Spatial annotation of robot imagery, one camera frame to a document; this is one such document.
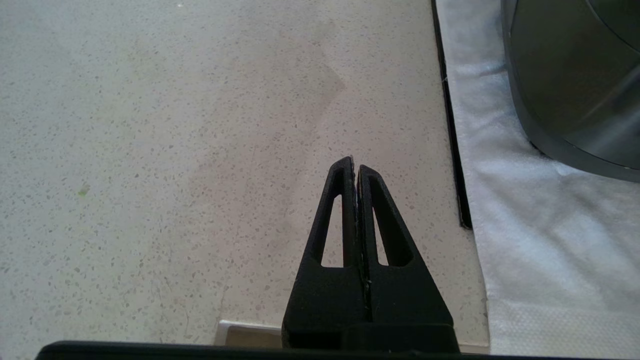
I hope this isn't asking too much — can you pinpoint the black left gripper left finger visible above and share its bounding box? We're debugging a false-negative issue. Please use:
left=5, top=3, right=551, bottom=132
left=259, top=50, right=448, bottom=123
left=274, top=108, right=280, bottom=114
left=281, top=156, right=372, bottom=351

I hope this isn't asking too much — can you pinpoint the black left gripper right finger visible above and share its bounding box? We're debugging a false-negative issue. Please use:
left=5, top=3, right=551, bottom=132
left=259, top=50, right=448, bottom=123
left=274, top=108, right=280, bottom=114
left=357, top=164, right=460, bottom=353

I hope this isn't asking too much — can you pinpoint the black rice cooker body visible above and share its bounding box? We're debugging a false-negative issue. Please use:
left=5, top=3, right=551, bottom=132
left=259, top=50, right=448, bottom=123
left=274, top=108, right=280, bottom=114
left=501, top=0, right=640, bottom=183

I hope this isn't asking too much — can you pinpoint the white cloth mat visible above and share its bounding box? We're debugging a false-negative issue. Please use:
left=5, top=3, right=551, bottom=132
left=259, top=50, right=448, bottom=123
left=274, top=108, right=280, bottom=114
left=434, top=0, right=640, bottom=357

